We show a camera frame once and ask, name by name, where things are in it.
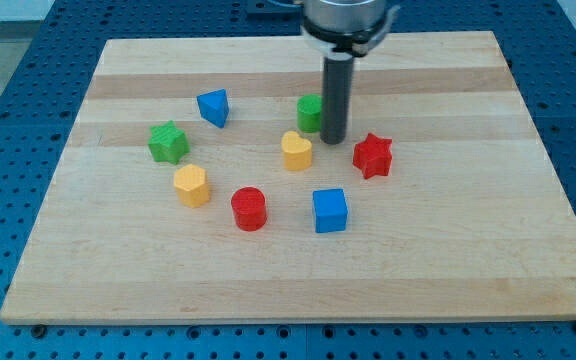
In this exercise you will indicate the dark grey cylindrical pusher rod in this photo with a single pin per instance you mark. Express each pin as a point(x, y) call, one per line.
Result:
point(336, 92)

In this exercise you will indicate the blue wooden cube block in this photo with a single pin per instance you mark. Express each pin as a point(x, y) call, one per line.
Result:
point(330, 210)

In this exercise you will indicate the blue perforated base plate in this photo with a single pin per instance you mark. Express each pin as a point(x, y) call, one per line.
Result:
point(39, 106)

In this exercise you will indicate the green wooden cylinder block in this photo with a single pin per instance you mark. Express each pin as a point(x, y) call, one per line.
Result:
point(308, 113)

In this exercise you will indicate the red wooden cylinder block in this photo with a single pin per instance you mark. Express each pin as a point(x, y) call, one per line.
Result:
point(249, 208)

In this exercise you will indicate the yellow wooden hexagon block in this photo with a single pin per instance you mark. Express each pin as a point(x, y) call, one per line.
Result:
point(191, 185)

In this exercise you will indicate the red wooden star block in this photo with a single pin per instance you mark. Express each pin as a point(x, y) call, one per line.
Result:
point(373, 156)

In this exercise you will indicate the yellow wooden heart block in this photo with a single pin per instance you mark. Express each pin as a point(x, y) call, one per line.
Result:
point(297, 151)

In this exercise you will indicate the green wooden star block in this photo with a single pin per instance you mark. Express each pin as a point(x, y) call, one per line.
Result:
point(168, 143)

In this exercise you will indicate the blue wooden triangle block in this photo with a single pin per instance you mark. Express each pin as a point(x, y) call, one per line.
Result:
point(214, 107)

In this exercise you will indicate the light wooden board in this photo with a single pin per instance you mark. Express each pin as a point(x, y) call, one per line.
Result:
point(471, 224)

